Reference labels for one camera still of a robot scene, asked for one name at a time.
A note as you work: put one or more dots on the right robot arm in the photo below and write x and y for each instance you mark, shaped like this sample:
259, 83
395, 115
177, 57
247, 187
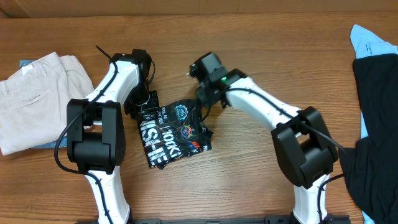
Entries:
303, 146

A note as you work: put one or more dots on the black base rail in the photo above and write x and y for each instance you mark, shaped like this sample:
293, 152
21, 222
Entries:
270, 219

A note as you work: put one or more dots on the plain black garment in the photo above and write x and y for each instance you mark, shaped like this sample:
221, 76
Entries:
377, 130

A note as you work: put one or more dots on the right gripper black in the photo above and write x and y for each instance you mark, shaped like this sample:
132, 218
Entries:
202, 96

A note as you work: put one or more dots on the black orange patterned t-shirt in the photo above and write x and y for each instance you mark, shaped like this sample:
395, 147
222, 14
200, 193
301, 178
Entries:
176, 131

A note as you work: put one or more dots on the light blue garment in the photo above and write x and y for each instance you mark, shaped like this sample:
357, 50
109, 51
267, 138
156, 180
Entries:
370, 43

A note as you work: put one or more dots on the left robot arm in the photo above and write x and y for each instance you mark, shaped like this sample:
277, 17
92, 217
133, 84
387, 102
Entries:
96, 140

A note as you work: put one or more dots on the folded blue jeans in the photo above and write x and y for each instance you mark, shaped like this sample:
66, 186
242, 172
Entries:
23, 64

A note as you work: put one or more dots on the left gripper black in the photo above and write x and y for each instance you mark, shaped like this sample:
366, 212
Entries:
135, 112

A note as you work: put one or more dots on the folded beige pants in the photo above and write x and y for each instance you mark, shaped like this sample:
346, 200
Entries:
34, 101

